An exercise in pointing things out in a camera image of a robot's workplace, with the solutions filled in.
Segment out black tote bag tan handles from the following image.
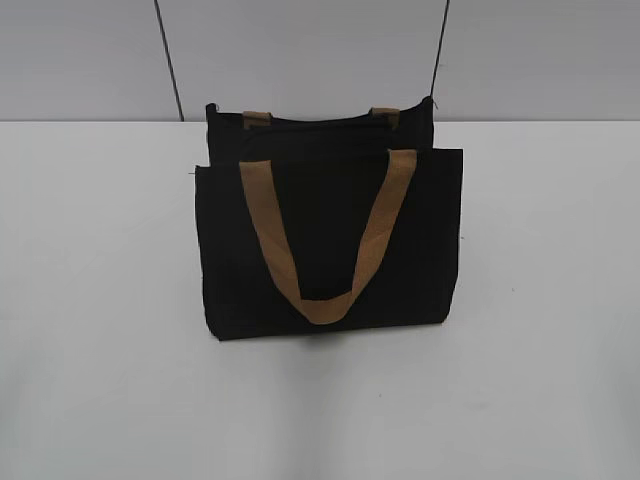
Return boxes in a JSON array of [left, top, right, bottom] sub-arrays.
[[195, 98, 463, 341]]

